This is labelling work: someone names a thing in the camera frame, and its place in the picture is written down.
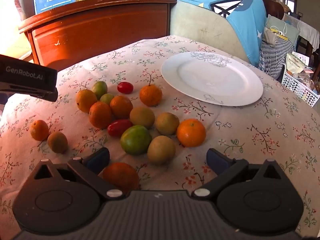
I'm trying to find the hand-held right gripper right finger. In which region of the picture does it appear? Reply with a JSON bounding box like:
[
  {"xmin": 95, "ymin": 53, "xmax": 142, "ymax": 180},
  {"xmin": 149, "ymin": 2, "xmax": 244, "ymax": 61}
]
[{"xmin": 191, "ymin": 148, "xmax": 288, "ymax": 201}]

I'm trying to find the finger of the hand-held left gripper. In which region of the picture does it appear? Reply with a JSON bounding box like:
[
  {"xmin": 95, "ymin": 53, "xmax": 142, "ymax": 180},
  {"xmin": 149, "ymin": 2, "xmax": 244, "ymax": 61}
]
[{"xmin": 0, "ymin": 54, "xmax": 59, "ymax": 103}]

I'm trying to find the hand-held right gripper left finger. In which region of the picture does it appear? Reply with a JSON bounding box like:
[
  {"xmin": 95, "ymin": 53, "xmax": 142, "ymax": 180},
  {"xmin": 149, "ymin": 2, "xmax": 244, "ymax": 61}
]
[{"xmin": 32, "ymin": 147, "xmax": 125, "ymax": 201}]

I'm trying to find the green jujube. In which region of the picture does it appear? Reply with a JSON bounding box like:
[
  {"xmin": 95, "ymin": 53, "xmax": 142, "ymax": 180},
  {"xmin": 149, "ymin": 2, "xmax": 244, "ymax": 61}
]
[
  {"xmin": 120, "ymin": 125, "xmax": 152, "ymax": 156},
  {"xmin": 99, "ymin": 93, "xmax": 115, "ymax": 105}
]

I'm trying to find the small brown kiwi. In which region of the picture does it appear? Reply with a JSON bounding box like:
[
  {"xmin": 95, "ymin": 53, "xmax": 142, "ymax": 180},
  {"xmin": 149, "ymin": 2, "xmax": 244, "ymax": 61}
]
[
  {"xmin": 155, "ymin": 112, "xmax": 180, "ymax": 136},
  {"xmin": 47, "ymin": 131, "xmax": 68, "ymax": 154},
  {"xmin": 147, "ymin": 135, "xmax": 176, "ymax": 166},
  {"xmin": 129, "ymin": 106, "xmax": 156, "ymax": 129}
]

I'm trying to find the green yellow mango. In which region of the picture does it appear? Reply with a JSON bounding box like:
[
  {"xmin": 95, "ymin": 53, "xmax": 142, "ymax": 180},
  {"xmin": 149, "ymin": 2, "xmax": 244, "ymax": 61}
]
[{"xmin": 91, "ymin": 81, "xmax": 108, "ymax": 100}]

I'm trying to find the white flower-print plate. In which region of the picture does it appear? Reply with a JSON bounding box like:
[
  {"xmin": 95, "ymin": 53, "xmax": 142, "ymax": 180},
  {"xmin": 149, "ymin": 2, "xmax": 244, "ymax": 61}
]
[{"xmin": 161, "ymin": 51, "xmax": 264, "ymax": 107}]

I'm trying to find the floral printed cloth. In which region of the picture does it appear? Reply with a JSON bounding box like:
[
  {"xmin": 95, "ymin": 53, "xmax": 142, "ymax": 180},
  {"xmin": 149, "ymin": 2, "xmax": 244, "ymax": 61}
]
[{"xmin": 0, "ymin": 35, "xmax": 320, "ymax": 240}]

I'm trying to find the red-brown wooden cabinet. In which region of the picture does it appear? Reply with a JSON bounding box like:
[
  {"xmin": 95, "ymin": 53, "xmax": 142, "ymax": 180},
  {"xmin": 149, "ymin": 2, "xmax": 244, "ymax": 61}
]
[{"xmin": 18, "ymin": 0, "xmax": 177, "ymax": 72}]

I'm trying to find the white plastic basket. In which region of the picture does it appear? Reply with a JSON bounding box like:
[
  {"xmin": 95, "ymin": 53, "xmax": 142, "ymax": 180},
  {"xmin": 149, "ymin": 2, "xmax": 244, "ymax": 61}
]
[{"xmin": 281, "ymin": 64, "xmax": 320, "ymax": 108}]

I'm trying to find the blue white woven cushion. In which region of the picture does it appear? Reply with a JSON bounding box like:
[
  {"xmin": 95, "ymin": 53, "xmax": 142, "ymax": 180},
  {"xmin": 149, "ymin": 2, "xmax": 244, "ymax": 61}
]
[{"xmin": 258, "ymin": 40, "xmax": 297, "ymax": 79}]

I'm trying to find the white snack packet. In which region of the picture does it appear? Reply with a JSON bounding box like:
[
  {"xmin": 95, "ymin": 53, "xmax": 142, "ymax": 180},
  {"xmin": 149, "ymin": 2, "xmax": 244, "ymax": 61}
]
[{"xmin": 286, "ymin": 52, "xmax": 313, "ymax": 75}]

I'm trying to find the beige cloth pouch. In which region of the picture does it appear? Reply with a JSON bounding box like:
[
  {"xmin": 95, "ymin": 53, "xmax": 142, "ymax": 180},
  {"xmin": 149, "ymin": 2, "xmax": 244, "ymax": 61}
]
[{"xmin": 262, "ymin": 29, "xmax": 277, "ymax": 47}]

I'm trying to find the yellow ruler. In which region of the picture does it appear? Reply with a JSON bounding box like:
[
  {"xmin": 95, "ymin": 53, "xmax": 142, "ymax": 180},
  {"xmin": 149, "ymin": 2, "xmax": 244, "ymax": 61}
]
[{"xmin": 271, "ymin": 28, "xmax": 290, "ymax": 40}]

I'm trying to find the pale green pillow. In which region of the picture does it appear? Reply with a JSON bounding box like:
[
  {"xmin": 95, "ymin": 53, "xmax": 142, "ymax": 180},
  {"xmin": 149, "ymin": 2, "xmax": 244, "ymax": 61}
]
[{"xmin": 264, "ymin": 14, "xmax": 300, "ymax": 46}]

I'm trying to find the table with white cloth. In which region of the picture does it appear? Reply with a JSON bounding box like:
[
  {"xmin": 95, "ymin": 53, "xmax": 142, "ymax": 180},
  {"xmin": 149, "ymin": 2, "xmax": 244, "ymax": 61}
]
[{"xmin": 284, "ymin": 12, "xmax": 320, "ymax": 55}]

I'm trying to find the dark wooden chair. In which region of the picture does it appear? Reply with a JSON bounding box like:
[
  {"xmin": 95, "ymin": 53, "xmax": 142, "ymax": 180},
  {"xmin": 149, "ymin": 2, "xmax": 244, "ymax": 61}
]
[{"xmin": 261, "ymin": 0, "xmax": 285, "ymax": 20}]

